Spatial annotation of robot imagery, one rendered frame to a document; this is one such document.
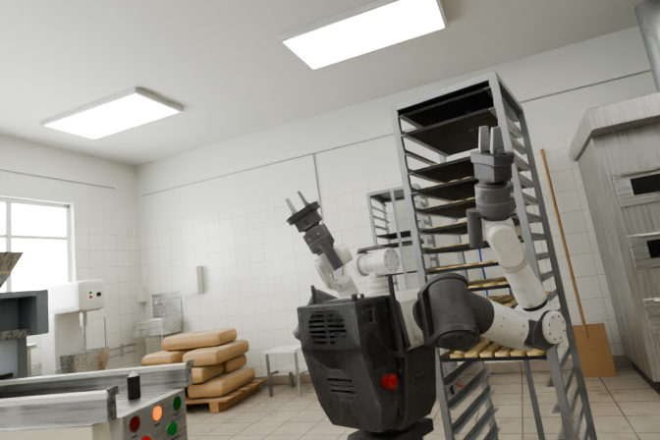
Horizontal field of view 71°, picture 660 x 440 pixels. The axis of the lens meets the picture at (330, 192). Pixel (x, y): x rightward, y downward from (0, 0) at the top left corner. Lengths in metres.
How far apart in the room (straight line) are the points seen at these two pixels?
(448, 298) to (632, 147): 3.03
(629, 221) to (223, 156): 4.42
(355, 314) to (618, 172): 3.10
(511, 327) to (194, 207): 5.35
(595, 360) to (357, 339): 3.72
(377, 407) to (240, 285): 4.76
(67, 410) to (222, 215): 4.84
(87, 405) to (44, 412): 0.12
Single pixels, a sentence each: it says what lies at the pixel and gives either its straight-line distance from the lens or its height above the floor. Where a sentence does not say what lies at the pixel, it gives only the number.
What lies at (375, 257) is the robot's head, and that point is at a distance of 1.21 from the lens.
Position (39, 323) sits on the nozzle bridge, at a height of 1.06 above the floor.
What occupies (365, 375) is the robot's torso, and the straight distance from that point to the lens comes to 1.07.
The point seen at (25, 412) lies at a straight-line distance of 1.34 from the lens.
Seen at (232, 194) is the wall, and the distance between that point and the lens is 5.89.
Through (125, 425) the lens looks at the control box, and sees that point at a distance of 1.23.
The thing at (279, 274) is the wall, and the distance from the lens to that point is 5.49.
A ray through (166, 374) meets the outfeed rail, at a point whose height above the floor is 0.88.
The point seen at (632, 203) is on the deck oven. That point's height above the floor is 1.31.
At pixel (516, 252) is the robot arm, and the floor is 1.08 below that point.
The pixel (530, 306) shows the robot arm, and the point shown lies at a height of 0.94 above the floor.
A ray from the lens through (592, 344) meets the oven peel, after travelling 4.63.
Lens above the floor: 1.07
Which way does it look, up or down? 11 degrees up
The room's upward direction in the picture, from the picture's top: 8 degrees counter-clockwise
